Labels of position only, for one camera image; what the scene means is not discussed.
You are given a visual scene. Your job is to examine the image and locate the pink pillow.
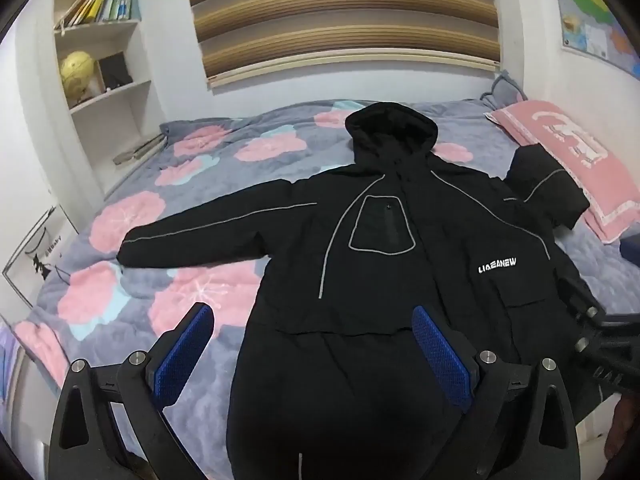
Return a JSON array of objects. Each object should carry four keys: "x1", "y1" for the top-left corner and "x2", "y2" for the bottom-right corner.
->
[{"x1": 484, "y1": 100, "x2": 640, "y2": 245}]

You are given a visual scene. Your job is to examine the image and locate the flat lying books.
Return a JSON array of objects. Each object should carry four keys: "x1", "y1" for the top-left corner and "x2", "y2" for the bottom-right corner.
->
[{"x1": 112, "y1": 132, "x2": 166, "y2": 166}]

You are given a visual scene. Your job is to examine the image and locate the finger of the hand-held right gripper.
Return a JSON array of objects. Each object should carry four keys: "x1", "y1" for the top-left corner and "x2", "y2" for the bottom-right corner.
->
[{"x1": 556, "y1": 278, "x2": 609, "y2": 357}]

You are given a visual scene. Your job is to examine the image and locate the white bookshelf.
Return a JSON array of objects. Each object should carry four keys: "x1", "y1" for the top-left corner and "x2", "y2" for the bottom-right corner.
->
[{"x1": 50, "y1": 0, "x2": 166, "y2": 201}]

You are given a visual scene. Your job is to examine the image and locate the yellow globe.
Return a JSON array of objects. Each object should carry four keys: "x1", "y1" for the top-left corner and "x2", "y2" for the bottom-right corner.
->
[{"x1": 60, "y1": 51, "x2": 96, "y2": 100}]

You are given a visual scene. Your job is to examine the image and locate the black hooded jacket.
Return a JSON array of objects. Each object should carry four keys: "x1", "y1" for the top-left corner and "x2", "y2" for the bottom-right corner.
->
[{"x1": 116, "y1": 101, "x2": 626, "y2": 480}]

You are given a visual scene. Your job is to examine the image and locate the black box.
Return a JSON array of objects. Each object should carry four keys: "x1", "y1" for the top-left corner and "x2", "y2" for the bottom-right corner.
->
[{"x1": 97, "y1": 52, "x2": 134, "y2": 90}]

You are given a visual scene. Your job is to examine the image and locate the person's right hand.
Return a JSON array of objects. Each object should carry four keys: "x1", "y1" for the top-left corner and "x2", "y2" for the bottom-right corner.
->
[{"x1": 604, "y1": 394, "x2": 640, "y2": 462}]

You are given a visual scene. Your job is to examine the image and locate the striped brown window blind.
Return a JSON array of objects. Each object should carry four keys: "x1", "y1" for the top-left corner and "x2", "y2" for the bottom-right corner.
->
[{"x1": 184, "y1": 0, "x2": 502, "y2": 92}]

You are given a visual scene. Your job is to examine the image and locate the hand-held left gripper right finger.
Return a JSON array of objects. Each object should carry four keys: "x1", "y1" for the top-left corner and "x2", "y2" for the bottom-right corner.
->
[{"x1": 411, "y1": 305, "x2": 582, "y2": 480}]

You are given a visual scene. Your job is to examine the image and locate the grey pillow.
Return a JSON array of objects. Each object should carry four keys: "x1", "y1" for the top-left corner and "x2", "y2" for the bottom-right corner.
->
[{"x1": 480, "y1": 70, "x2": 529, "y2": 111}]

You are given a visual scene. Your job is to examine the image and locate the white framed poster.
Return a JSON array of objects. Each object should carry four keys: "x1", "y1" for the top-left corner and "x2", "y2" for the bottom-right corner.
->
[{"x1": 2, "y1": 205, "x2": 81, "y2": 311}]

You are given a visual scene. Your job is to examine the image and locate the purple cloth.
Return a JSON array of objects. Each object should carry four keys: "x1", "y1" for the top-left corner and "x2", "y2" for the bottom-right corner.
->
[{"x1": 0, "y1": 320, "x2": 26, "y2": 411}]

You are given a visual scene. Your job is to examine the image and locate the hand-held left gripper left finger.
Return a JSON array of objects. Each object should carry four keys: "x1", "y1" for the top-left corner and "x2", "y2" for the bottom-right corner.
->
[{"x1": 47, "y1": 302, "x2": 216, "y2": 480}]

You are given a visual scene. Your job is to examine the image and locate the grey pink floral blanket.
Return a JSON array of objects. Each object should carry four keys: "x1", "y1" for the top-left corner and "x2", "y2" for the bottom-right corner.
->
[{"x1": 7, "y1": 100, "x2": 640, "y2": 480}]

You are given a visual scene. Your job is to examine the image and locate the colourful wall map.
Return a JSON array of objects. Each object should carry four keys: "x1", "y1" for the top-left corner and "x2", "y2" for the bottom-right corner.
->
[{"x1": 547, "y1": 0, "x2": 640, "y2": 81}]

